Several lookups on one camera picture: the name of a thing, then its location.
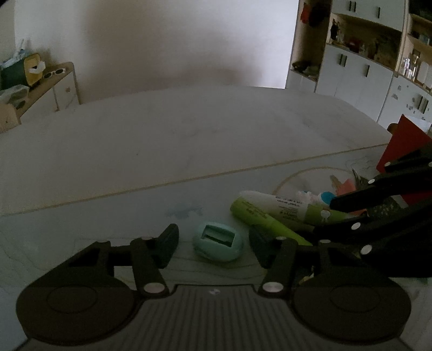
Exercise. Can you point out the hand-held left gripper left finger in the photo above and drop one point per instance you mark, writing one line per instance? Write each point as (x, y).
(170, 241)

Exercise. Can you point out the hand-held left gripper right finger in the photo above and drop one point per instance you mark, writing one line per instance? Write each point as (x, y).
(258, 244)

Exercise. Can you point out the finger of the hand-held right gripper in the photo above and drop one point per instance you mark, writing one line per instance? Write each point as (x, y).
(378, 236)
(357, 199)

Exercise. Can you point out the teal oval plastic case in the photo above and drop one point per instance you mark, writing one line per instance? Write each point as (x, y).
(202, 250)

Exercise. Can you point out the white tube with green cap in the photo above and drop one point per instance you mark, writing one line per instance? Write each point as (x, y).
(270, 202)

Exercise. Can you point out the red and white cardboard box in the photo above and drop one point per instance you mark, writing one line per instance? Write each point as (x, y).
(405, 141)

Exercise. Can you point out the coral pink plastic piece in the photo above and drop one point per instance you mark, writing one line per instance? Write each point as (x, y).
(346, 187)

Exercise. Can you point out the dark pointed tool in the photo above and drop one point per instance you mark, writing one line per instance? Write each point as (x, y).
(359, 179)

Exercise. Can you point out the blue round cap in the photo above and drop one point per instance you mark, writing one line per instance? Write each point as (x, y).
(327, 197)

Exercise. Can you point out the small white printed bottle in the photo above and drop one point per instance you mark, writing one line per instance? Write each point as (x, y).
(307, 196)

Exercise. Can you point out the pale printed table mat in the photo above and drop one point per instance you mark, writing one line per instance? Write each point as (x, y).
(101, 229)

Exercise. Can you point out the pair of dark shelf shoes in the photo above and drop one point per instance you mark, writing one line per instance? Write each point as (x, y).
(305, 69)

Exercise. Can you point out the white rectangular container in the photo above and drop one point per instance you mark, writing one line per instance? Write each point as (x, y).
(426, 73)

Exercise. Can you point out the clear bottle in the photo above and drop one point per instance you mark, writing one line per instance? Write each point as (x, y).
(415, 65)

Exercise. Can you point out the red decor item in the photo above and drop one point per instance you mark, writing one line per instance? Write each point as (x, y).
(354, 45)

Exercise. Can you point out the small dark figurine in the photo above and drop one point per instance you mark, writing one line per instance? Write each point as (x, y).
(334, 32)

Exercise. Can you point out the wooden side cabinet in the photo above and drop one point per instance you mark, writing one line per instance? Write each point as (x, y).
(60, 91)

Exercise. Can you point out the black hanging bag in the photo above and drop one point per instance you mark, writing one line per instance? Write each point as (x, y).
(319, 13)

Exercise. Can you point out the red hanging bag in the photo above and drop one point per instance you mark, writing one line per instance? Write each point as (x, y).
(305, 13)

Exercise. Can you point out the white sunglasses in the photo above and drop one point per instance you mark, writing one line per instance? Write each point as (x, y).
(54, 73)

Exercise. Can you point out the clear plastic bag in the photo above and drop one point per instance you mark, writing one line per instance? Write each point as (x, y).
(13, 96)

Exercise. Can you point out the yellow tissue box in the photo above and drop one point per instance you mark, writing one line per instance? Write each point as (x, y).
(33, 69)

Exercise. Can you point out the green tissue box holder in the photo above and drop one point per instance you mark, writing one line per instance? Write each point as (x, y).
(13, 76)

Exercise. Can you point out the white and wood wall cabinet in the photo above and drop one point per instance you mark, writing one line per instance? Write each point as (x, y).
(354, 77)

